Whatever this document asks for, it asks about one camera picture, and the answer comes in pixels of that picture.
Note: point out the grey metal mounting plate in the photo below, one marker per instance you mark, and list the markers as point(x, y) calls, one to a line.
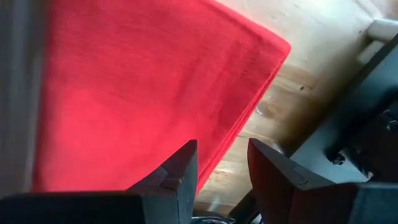
point(317, 155)

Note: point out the red cloth napkin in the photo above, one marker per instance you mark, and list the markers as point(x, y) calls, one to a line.
point(140, 77)

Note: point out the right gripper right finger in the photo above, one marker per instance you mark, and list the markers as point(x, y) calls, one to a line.
point(280, 193)

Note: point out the white plastic bracket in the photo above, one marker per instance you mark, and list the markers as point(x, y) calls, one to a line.
point(384, 29)

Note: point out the silver metal tray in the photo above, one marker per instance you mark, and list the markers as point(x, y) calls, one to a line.
point(15, 93)

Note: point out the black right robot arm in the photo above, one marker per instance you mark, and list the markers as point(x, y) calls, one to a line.
point(373, 140)

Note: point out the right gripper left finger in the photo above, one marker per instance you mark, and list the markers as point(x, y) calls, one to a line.
point(177, 186)

